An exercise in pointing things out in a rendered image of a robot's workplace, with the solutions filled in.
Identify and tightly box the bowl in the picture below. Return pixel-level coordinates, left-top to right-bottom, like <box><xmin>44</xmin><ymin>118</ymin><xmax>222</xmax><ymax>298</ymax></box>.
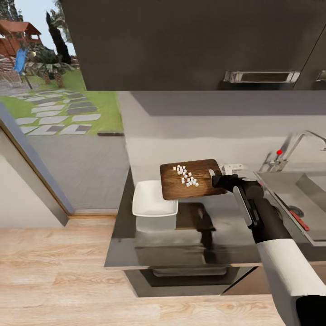
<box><xmin>132</xmin><ymin>181</ymin><xmax>178</xmax><ymax>217</ymax></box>

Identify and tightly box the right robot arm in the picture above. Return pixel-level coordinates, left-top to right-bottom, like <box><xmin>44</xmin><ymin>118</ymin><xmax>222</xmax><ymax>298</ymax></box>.
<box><xmin>212</xmin><ymin>163</ymin><xmax>326</xmax><ymax>326</ymax></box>

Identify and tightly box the parer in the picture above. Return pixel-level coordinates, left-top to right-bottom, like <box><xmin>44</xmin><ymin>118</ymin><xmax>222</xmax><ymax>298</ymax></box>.
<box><xmin>276</xmin><ymin>194</ymin><xmax>310</xmax><ymax>232</ymax></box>

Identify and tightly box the cutting board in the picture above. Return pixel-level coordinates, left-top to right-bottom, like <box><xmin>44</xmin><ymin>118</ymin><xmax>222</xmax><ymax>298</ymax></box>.
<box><xmin>160</xmin><ymin>159</ymin><xmax>228</xmax><ymax>201</ymax></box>

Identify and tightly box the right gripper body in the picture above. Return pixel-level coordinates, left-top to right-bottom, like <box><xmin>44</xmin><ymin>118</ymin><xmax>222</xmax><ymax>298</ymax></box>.
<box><xmin>212</xmin><ymin>174</ymin><xmax>238</xmax><ymax>190</ymax></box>

